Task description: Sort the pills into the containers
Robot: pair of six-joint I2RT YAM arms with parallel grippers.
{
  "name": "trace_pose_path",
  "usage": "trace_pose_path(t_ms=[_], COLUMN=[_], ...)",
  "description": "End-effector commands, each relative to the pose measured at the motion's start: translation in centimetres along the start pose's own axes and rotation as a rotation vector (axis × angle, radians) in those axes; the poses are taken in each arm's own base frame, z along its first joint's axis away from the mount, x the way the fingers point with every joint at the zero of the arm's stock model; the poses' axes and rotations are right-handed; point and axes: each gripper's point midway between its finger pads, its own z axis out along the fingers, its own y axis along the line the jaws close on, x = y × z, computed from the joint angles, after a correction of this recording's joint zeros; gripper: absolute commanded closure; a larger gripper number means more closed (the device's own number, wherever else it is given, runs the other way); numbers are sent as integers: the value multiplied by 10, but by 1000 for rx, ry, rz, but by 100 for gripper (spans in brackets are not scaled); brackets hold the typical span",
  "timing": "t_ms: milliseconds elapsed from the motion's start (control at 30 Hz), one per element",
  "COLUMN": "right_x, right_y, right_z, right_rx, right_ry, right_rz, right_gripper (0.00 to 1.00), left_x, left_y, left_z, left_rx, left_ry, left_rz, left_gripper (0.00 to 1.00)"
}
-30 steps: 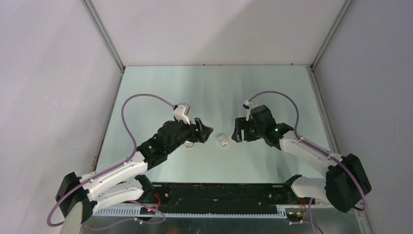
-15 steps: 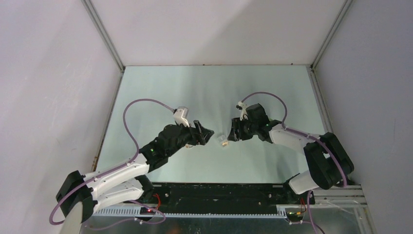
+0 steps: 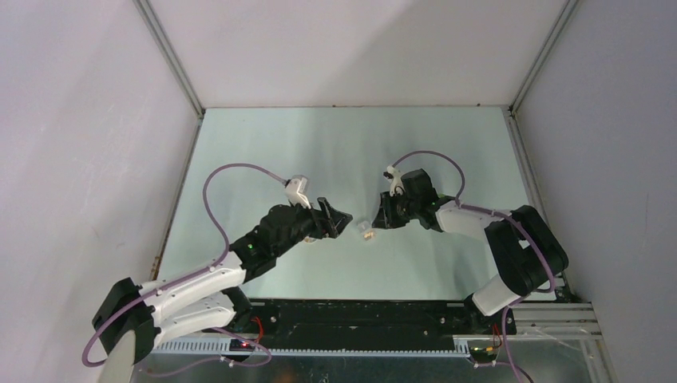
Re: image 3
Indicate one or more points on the left aluminium corner post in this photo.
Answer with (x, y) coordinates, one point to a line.
(158, 33)

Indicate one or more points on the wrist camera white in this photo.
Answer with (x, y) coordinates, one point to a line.
(295, 191)
(394, 177)

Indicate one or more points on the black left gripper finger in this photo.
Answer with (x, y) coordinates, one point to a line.
(342, 219)
(325, 227)

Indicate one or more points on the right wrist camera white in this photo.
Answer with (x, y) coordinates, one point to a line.
(394, 177)

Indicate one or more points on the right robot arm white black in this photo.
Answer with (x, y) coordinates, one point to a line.
(526, 252)

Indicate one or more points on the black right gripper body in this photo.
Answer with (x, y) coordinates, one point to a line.
(403, 210)

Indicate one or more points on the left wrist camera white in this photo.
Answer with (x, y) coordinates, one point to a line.
(295, 191)

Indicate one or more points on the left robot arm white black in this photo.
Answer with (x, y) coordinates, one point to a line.
(210, 296)

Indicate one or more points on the white slotted cable duct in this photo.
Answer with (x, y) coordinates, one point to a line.
(230, 347)

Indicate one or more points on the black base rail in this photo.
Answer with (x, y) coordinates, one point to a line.
(362, 325)

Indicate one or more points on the aluminium corner post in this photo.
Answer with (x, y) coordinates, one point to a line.
(158, 33)
(553, 36)

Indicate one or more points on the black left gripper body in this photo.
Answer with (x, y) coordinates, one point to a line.
(304, 225)

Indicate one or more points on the right aluminium corner post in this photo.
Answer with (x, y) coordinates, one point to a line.
(553, 36)

